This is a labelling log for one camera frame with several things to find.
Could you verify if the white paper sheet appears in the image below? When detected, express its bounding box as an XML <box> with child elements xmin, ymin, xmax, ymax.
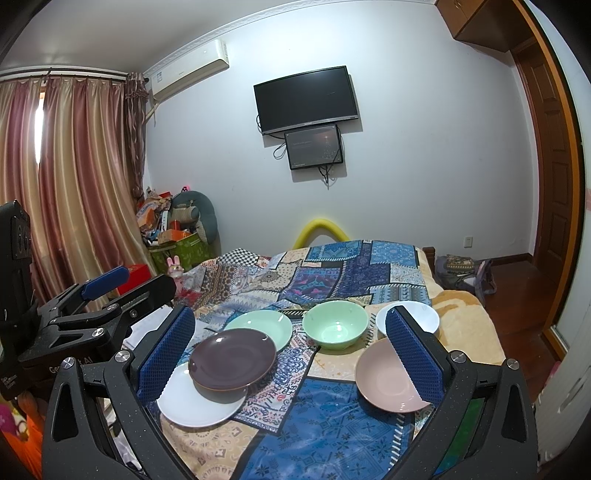
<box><xmin>123</xmin><ymin>304</ymin><xmax>209</xmax><ymax>351</ymax></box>

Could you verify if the mint green bowl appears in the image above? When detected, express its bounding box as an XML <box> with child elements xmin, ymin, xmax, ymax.
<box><xmin>303</xmin><ymin>300</ymin><xmax>370</xmax><ymax>350</ymax></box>

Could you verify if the white bowl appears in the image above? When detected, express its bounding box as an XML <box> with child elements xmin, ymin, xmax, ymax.
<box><xmin>376</xmin><ymin>301</ymin><xmax>441</xmax><ymax>338</ymax></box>

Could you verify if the pink gold curtain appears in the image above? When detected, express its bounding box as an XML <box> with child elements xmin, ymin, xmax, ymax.
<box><xmin>1</xmin><ymin>73</ymin><xmax>153</xmax><ymax>303</ymax></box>

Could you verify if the bag on floor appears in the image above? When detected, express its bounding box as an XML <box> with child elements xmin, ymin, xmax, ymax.
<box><xmin>435</xmin><ymin>255</ymin><xmax>497</xmax><ymax>298</ymax></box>

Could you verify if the pink rabbit toy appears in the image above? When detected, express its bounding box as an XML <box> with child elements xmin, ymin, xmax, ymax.
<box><xmin>166</xmin><ymin>255</ymin><xmax>184</xmax><ymax>280</ymax></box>

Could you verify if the small black wall monitor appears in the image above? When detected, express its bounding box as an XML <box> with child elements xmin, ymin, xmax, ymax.
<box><xmin>284</xmin><ymin>124</ymin><xmax>344</xmax><ymax>171</ymax></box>

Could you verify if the white plate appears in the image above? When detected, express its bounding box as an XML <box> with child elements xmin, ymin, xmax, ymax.
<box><xmin>156</xmin><ymin>363</ymin><xmax>247</xmax><ymax>428</ymax></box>

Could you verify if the pink bowl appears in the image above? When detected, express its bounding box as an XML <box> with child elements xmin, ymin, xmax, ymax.
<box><xmin>355</xmin><ymin>339</ymin><xmax>430</xmax><ymax>414</ymax></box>

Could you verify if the green storage box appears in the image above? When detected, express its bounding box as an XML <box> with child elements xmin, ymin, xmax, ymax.
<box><xmin>148</xmin><ymin>233</ymin><xmax>212</xmax><ymax>274</ymax></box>

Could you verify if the black wall television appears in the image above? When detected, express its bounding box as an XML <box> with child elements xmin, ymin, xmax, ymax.
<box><xmin>253</xmin><ymin>66</ymin><xmax>359</xmax><ymax>135</ymax></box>

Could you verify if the mint green plate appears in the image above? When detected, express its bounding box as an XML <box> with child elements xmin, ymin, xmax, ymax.
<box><xmin>224</xmin><ymin>310</ymin><xmax>293</xmax><ymax>352</ymax></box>

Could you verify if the plush colourful blanket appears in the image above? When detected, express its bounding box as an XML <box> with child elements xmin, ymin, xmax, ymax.
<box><xmin>416</xmin><ymin>247</ymin><xmax>506</xmax><ymax>365</ymax></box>

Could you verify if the dark purple plate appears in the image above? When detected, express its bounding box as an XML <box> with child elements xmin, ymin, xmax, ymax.
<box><xmin>187</xmin><ymin>328</ymin><xmax>276</xmax><ymax>392</ymax></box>

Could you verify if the yellow foam tube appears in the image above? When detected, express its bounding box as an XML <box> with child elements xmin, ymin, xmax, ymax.
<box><xmin>293</xmin><ymin>218</ymin><xmax>349</xmax><ymax>250</ymax></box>

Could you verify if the red box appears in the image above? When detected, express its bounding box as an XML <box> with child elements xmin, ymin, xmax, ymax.
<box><xmin>117</xmin><ymin>264</ymin><xmax>151</xmax><ymax>296</ymax></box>

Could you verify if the brown wooden door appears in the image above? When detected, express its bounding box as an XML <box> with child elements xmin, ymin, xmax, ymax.
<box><xmin>512</xmin><ymin>1</ymin><xmax>584</xmax><ymax>360</ymax></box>

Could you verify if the patchwork bedspread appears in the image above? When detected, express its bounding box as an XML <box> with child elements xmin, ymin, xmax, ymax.
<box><xmin>157</xmin><ymin>240</ymin><xmax>436</xmax><ymax>479</ymax></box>

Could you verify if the grey plush toy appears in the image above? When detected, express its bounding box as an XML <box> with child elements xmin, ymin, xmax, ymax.
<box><xmin>169</xmin><ymin>190</ymin><xmax>218</xmax><ymax>244</ymax></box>

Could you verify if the white air conditioner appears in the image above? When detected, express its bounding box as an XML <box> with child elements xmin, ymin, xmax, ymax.
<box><xmin>149</xmin><ymin>39</ymin><xmax>229</xmax><ymax>103</ymax></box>

